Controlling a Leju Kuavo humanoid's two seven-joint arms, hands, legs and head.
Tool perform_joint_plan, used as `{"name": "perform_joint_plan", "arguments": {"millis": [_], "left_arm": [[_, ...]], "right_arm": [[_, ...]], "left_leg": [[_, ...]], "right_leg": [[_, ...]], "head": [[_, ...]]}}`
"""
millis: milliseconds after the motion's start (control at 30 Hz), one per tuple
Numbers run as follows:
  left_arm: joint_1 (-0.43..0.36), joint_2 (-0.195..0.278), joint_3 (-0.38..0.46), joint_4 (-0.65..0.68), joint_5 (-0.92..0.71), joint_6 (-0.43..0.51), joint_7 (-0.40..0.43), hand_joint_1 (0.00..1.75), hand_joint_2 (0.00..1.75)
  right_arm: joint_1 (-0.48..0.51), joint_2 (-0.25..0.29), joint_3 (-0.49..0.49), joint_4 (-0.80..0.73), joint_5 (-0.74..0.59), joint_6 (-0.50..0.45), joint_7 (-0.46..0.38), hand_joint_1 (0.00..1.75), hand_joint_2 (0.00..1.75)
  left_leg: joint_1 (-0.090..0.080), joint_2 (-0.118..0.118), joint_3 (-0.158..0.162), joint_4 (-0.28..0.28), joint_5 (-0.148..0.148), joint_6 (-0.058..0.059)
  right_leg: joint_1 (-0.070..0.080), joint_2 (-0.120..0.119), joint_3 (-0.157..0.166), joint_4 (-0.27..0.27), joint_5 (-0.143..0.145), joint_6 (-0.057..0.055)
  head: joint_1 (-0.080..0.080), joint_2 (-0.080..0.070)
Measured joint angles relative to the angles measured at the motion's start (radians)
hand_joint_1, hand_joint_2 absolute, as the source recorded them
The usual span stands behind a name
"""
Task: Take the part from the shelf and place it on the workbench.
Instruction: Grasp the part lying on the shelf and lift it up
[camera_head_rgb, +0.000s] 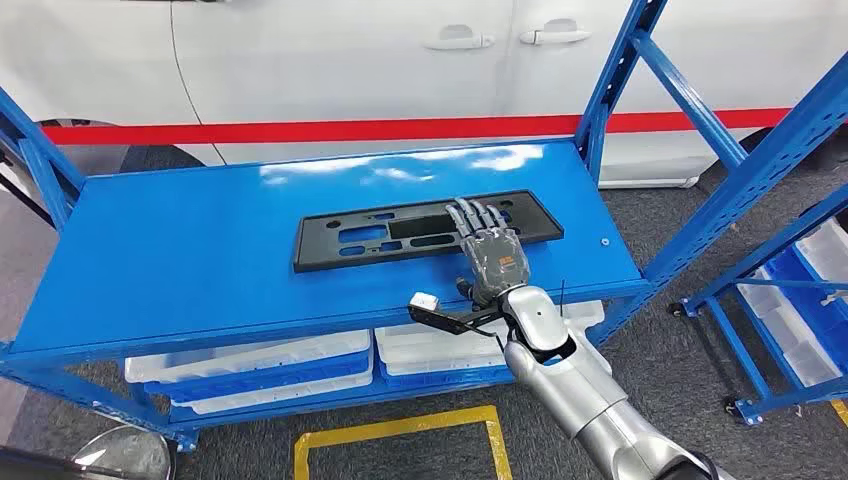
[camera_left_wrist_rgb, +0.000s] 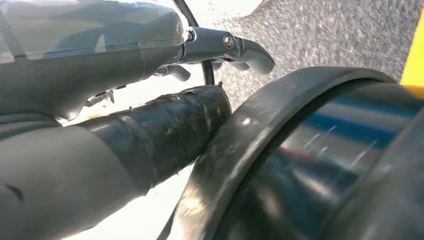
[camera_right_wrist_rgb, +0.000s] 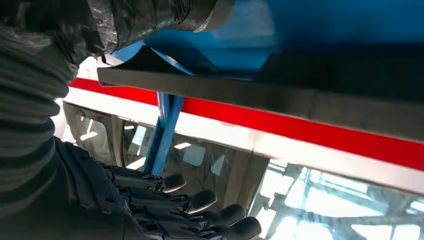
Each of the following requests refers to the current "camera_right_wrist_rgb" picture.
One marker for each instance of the blue metal shelf rack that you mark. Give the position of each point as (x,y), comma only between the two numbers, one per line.
(331,20)

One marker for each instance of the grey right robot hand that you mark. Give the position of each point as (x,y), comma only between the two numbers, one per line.
(99,205)

